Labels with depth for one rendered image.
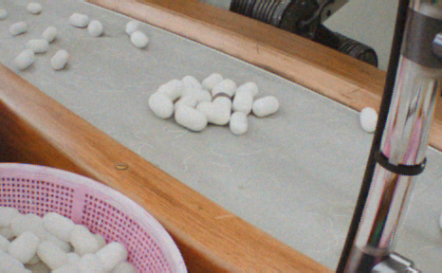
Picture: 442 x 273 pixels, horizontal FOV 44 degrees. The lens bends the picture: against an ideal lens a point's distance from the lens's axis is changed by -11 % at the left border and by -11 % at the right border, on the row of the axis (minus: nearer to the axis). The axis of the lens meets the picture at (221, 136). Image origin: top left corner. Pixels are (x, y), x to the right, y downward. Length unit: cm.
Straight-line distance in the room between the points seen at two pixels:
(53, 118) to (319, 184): 26
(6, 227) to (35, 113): 15
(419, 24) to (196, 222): 26
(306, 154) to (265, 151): 4
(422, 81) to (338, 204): 30
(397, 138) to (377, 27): 256
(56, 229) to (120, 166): 8
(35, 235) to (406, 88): 30
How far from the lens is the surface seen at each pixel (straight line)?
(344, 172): 58
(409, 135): 25
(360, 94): 73
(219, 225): 44
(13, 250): 44
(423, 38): 24
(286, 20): 104
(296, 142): 62
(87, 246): 45
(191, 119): 60
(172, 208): 45
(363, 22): 284
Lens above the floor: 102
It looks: 27 degrees down
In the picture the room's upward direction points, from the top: 7 degrees clockwise
